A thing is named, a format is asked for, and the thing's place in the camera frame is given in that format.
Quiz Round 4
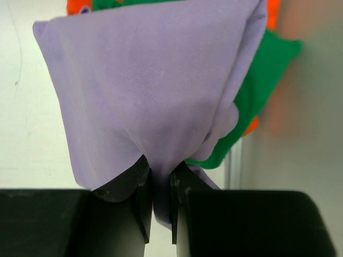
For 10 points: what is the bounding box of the orange folded t shirt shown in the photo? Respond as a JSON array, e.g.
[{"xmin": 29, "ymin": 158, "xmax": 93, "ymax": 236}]
[{"xmin": 66, "ymin": 0, "xmax": 281, "ymax": 137}]

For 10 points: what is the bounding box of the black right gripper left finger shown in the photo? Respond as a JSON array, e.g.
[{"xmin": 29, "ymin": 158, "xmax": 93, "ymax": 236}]
[{"xmin": 1, "ymin": 157, "xmax": 152, "ymax": 256}]

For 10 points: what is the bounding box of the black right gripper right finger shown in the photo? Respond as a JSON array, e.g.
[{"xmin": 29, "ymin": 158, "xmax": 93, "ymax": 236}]
[{"xmin": 170, "ymin": 163, "xmax": 337, "ymax": 257}]

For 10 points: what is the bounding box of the green folded t shirt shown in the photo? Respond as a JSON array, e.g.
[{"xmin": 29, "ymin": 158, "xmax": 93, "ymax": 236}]
[{"xmin": 91, "ymin": 0, "xmax": 305, "ymax": 170}]

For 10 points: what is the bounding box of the purple t shirt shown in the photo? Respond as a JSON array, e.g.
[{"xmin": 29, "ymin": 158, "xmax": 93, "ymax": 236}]
[{"xmin": 33, "ymin": 1, "xmax": 266, "ymax": 228}]

